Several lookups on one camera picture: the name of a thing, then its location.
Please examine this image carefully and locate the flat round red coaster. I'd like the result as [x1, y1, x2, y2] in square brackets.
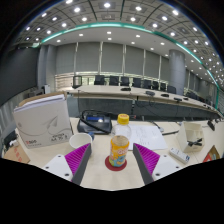
[104, 155, 128, 172]

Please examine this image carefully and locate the long curved conference desk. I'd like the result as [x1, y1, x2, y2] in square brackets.
[61, 84, 224, 118]

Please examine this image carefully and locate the black cable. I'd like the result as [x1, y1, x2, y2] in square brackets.
[80, 109, 113, 127]

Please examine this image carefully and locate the white cardboard paper carton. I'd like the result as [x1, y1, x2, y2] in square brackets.
[13, 93, 74, 150]

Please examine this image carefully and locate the yellow-capped orange-label drink bottle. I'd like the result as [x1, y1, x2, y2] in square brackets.
[108, 113, 131, 168]

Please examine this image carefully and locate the white printed paper sheet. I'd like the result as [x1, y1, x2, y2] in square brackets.
[128, 124, 169, 151]

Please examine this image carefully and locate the white open paper box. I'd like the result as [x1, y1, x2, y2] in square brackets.
[175, 121, 205, 154]

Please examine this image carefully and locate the group of ceiling lights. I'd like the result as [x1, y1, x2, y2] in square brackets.
[19, 0, 224, 85]

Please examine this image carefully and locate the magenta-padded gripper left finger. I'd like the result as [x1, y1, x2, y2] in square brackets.
[42, 142, 93, 186]

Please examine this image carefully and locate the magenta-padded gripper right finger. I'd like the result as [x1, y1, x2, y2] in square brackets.
[132, 142, 183, 187]

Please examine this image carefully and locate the row of black office chairs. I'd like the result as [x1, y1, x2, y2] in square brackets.
[72, 74, 215, 105]

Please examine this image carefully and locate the black device with blue screen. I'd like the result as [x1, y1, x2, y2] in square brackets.
[76, 111, 114, 135]

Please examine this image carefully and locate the red-bordered cardboard box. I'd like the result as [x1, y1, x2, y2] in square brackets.
[202, 144, 222, 164]

